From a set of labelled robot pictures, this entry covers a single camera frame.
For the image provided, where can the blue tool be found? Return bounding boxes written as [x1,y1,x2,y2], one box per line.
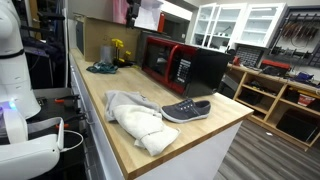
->
[294,71,315,85]

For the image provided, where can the black clamp orange tip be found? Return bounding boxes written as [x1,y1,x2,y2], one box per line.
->
[54,94,81,105]
[54,112,88,131]

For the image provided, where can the wooden shelf unit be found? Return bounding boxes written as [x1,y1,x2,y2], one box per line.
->
[225,63,320,152]

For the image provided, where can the dark green cloth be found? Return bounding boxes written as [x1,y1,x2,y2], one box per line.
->
[85,61,120,75]

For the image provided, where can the red microwave oven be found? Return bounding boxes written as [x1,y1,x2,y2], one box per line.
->
[141,35,183,90]

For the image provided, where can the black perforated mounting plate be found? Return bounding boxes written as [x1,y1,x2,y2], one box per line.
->
[32,95,88,134]

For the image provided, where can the red and white container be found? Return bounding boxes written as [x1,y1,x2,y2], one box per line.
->
[297,93,316,108]

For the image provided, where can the grey slip-on shoe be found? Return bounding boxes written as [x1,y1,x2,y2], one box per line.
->
[160,98,212,124]

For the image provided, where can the white cable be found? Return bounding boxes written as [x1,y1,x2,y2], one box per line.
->
[59,129,85,154]

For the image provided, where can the white glass door cabinet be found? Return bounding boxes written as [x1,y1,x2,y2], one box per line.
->
[234,2,288,49]
[190,2,248,51]

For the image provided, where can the red and black toolbox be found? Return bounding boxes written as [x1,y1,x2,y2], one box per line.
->
[259,59,292,78]

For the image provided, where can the yellow clamp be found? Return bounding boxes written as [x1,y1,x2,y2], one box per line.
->
[111,37,133,64]

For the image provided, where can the white paper sheet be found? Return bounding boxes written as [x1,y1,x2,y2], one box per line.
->
[134,0,165,32]

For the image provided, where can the pink sheet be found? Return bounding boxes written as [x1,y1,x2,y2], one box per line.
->
[112,0,130,25]

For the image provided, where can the grey and white towel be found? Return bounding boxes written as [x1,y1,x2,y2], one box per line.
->
[104,89,181,157]

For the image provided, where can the black pegboard tool rack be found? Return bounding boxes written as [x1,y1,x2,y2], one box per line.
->
[267,5,320,68]

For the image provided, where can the white counter base cabinet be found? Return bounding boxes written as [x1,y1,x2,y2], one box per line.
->
[68,49,244,180]

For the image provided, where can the black parts bin organizer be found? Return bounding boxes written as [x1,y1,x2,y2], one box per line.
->
[234,44,268,68]

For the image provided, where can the black and red microwave body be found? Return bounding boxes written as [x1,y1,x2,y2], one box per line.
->
[137,31,233,99]

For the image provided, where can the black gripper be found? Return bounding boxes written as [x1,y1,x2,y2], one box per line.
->
[125,0,143,30]

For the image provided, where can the black box on shelf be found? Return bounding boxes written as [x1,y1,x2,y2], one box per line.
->
[275,109,320,143]

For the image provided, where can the aluminium cylinder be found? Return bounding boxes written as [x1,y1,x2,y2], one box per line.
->
[99,44,116,65]

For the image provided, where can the red cylinder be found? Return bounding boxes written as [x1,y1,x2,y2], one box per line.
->
[157,12,166,34]

